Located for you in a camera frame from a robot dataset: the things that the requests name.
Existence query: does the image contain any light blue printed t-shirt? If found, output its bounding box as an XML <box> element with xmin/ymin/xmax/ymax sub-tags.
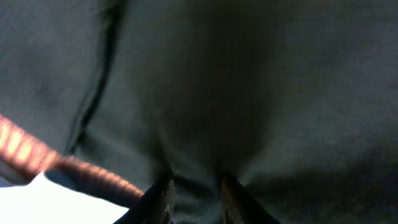
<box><xmin>1</xmin><ymin>172</ymin><xmax>128</xmax><ymax>224</ymax></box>

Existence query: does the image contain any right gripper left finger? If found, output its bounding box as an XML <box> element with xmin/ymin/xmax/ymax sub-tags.
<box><xmin>114</xmin><ymin>177</ymin><xmax>175</xmax><ymax>224</ymax></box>

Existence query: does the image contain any black t-shirt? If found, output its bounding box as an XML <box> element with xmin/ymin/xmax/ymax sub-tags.
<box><xmin>1</xmin><ymin>0</ymin><xmax>397</xmax><ymax>223</ymax></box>

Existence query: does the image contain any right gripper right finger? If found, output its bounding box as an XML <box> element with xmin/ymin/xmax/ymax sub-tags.
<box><xmin>220</xmin><ymin>175</ymin><xmax>280</xmax><ymax>224</ymax></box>

